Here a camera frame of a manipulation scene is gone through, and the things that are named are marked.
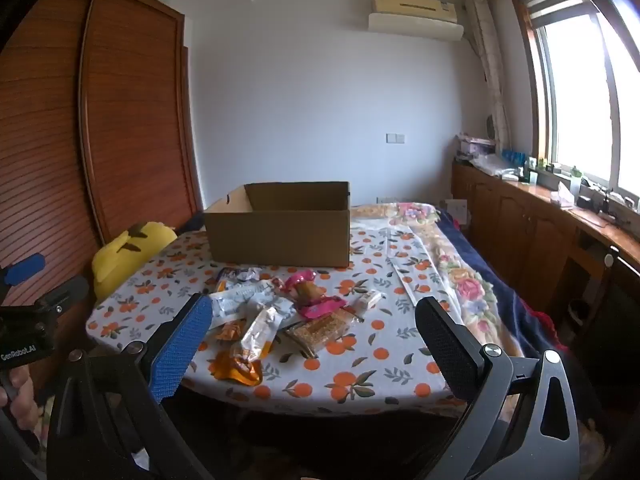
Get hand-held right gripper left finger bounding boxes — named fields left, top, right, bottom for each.
left=47, top=292, right=216, bottom=480

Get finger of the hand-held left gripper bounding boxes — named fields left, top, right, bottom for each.
left=32, top=275, right=91, bottom=315
left=0, top=254, right=47, bottom=291

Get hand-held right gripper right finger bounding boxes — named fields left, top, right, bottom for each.
left=415, top=296, right=583, bottom=480

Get silver white snack packet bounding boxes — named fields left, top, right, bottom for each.
left=207, top=280, right=298, bottom=328

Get cardboard box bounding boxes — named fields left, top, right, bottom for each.
left=202, top=181, right=351, bottom=268

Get person's left hand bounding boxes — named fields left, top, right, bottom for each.
left=0, top=364, right=37, bottom=428

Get orange chips packet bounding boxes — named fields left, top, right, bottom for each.
left=217, top=322, right=248, bottom=343

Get floral blanket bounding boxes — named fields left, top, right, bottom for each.
left=350, top=201, right=508, bottom=346

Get orange printed bedsheet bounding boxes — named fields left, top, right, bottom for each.
left=86, top=205, right=481, bottom=418

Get yellow plush toy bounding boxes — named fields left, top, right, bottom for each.
left=91, top=221, right=178, bottom=301

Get navy blanket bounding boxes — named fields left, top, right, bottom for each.
left=437, top=210, right=563, bottom=361

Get silver tan snack packet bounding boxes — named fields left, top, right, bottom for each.
left=239, top=306, right=283, bottom=361

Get small beige snack packet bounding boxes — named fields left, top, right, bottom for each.
left=352, top=290, right=383, bottom=318

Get clear grain bar packet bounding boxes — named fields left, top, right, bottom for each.
left=285, top=310, right=358, bottom=358

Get wooden cabinet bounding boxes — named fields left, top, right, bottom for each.
left=451, top=160, right=640, bottom=361

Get white panel on cabinet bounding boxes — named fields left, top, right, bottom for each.
left=445, top=199, right=469, bottom=227

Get wooden wardrobe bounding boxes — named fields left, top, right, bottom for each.
left=0, top=0, right=203, bottom=386

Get white plastic bags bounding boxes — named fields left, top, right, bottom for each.
left=472, top=154, right=521, bottom=179

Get tissue pack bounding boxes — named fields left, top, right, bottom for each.
left=550, top=182, right=576, bottom=209

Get stack of pink boxes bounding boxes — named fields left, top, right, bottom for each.
left=457, top=132, right=496, bottom=163

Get white curtain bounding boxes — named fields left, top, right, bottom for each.
left=465, top=0, right=512, bottom=153

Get window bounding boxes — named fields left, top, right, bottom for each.
left=510, top=0, right=640, bottom=201

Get wall air conditioner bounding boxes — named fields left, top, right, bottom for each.
left=367, top=0, right=465, bottom=42

